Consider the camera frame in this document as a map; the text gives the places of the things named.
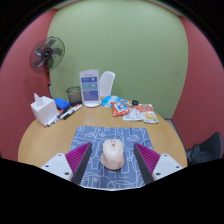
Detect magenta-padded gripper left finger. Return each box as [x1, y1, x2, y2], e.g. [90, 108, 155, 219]
[40, 142, 93, 185]

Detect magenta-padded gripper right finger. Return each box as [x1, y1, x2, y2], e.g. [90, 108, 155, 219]
[133, 142, 184, 185]

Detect pale pink computer mouse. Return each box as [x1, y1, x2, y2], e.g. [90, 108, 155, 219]
[100, 138, 126, 171]

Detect grey-blue patterned mouse pad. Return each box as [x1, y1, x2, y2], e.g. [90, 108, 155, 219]
[69, 125, 155, 191]

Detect orange and white snack packet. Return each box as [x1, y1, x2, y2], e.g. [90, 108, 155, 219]
[138, 103, 160, 125]

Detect black whiteboard marker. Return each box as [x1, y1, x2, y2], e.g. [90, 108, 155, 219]
[43, 109, 68, 128]

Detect red-capped whiteboard marker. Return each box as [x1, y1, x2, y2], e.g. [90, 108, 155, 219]
[59, 103, 83, 121]

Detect red snack packet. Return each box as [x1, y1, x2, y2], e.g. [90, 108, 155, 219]
[110, 99, 131, 118]

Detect blue whiteboard eraser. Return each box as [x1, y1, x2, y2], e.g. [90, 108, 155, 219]
[54, 97, 71, 111]

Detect white tissue box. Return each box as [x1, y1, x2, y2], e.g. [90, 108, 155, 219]
[30, 92, 59, 127]

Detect black office chair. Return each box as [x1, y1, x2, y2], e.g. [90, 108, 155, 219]
[185, 131, 224, 166]

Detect dark green cup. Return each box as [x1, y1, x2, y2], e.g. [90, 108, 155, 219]
[65, 85, 83, 106]

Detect light blue packet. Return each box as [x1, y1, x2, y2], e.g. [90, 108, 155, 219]
[100, 95, 120, 108]

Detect clear sign stand, blue print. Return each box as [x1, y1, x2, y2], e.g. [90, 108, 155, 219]
[79, 68, 102, 108]

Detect standing fan with red pole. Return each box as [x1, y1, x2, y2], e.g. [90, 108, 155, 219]
[29, 35, 66, 98]

